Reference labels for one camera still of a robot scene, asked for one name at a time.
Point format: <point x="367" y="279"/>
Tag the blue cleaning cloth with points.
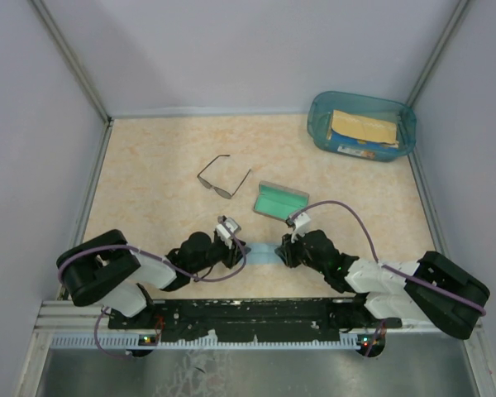
<point x="262" y="254"/>

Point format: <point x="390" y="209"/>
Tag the black thin-frame glasses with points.
<point x="221" y="192"/>

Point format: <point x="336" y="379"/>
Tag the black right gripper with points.
<point x="287" y="251"/>

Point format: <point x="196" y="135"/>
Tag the aluminium front rail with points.
<point x="87" y="327"/>

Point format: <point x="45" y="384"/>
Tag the aluminium frame post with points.
<point x="458" y="15"/>
<point x="70" y="58"/>

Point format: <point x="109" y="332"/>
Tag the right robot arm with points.
<point x="431" y="289"/>

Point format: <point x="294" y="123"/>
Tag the right aluminium frame post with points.
<point x="458" y="15"/>

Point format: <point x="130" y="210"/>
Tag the left aluminium frame post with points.
<point x="70" y="58"/>

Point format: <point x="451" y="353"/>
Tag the teal plastic basin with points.
<point x="329" y="107"/>

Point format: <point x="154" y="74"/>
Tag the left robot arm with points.
<point x="107" y="270"/>

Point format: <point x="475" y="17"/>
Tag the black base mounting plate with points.
<point x="249" y="320"/>

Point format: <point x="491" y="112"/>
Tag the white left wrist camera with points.
<point x="226" y="229"/>

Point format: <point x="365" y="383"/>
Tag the grey glasses case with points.
<point x="278" y="202"/>

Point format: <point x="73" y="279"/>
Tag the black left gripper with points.
<point x="233" y="254"/>

